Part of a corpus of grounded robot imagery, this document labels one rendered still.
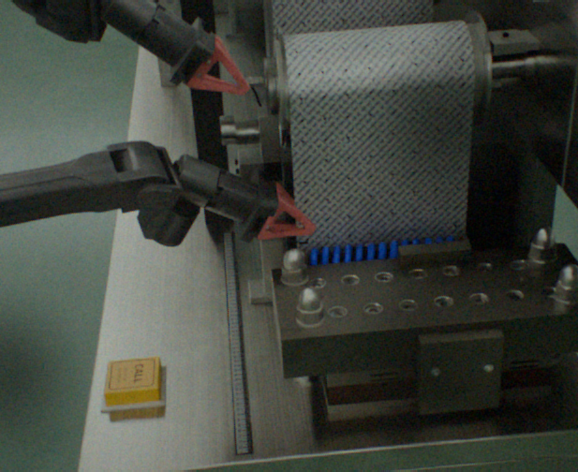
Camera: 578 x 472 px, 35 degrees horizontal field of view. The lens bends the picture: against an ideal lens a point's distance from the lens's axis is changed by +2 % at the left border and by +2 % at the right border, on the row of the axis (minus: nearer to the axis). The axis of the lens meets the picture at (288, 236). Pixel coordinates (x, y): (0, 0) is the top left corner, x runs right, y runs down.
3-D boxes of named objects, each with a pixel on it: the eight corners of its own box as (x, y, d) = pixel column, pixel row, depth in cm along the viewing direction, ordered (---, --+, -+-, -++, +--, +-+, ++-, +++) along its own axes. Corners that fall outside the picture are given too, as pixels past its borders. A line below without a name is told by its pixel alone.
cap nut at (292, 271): (279, 272, 122) (277, 243, 120) (306, 270, 123) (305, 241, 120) (282, 287, 119) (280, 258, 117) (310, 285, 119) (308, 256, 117)
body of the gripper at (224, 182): (252, 245, 120) (200, 226, 118) (248, 209, 129) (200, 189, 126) (274, 206, 117) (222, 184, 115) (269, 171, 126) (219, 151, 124)
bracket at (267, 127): (245, 287, 143) (229, 104, 128) (287, 283, 144) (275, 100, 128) (247, 305, 139) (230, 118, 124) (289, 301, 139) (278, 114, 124)
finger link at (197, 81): (232, 117, 121) (171, 78, 118) (231, 97, 127) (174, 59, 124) (262, 77, 119) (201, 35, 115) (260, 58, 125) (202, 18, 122)
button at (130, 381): (110, 374, 126) (108, 360, 125) (161, 368, 127) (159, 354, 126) (106, 408, 120) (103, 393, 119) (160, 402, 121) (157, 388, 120)
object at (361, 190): (297, 262, 128) (291, 141, 119) (464, 247, 129) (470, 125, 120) (298, 264, 128) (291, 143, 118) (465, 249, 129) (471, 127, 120)
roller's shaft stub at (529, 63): (471, 78, 125) (473, 47, 123) (523, 73, 126) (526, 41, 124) (480, 90, 122) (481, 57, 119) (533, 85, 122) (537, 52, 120)
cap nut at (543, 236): (524, 250, 124) (526, 221, 122) (551, 247, 124) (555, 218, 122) (533, 264, 121) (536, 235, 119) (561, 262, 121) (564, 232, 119)
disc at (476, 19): (453, 88, 133) (464, -9, 123) (457, 88, 133) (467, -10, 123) (480, 147, 122) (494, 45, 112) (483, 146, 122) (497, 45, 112)
